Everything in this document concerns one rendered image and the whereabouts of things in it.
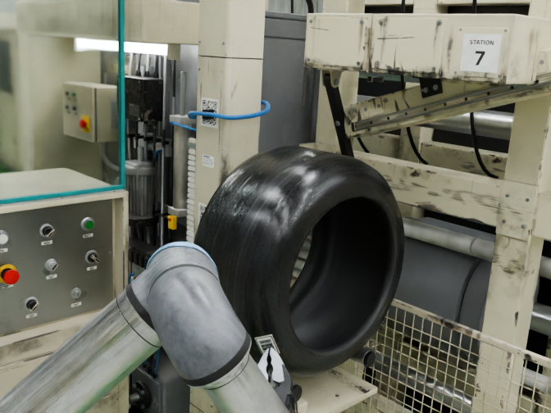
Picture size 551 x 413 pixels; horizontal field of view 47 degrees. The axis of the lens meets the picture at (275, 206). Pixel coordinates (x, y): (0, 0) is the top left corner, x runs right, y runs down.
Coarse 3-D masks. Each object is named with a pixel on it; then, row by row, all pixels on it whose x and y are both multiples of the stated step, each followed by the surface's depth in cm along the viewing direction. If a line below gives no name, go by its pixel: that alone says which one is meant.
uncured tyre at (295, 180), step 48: (240, 192) 144; (288, 192) 137; (336, 192) 142; (384, 192) 155; (240, 240) 137; (288, 240) 135; (336, 240) 185; (384, 240) 174; (240, 288) 136; (288, 288) 137; (336, 288) 183; (384, 288) 166; (288, 336) 141; (336, 336) 172
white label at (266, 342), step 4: (264, 336) 138; (268, 336) 138; (272, 336) 139; (256, 340) 139; (260, 340) 139; (264, 340) 139; (268, 340) 139; (272, 340) 139; (260, 344) 140; (264, 344) 140; (268, 344) 140; (272, 344) 140; (260, 348) 141; (264, 348) 141; (276, 348) 140
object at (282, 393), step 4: (276, 384) 133; (276, 388) 132; (280, 388) 132; (284, 388) 132; (276, 392) 132; (280, 392) 131; (284, 392) 131; (280, 396) 131; (284, 396) 131; (292, 396) 135; (284, 400) 130; (288, 400) 131; (292, 400) 136; (296, 400) 137; (284, 404) 130; (288, 404) 130; (292, 404) 135; (296, 404) 137; (288, 408) 131; (292, 408) 132; (296, 408) 136; (292, 412) 132; (296, 412) 136
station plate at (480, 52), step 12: (468, 36) 139; (480, 36) 137; (492, 36) 135; (468, 48) 139; (480, 48) 137; (492, 48) 135; (468, 60) 140; (480, 60) 137; (492, 60) 136; (492, 72) 136
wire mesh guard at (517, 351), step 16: (400, 304) 180; (432, 320) 173; (448, 320) 170; (432, 336) 175; (480, 336) 163; (400, 352) 183; (448, 352) 172; (480, 352) 164; (512, 352) 157; (528, 352) 154; (480, 368) 165; (512, 368) 158; (448, 384) 173; (464, 384) 169; (416, 400) 182; (432, 400) 177; (480, 400) 166; (496, 400) 163; (528, 400) 156; (544, 400) 153
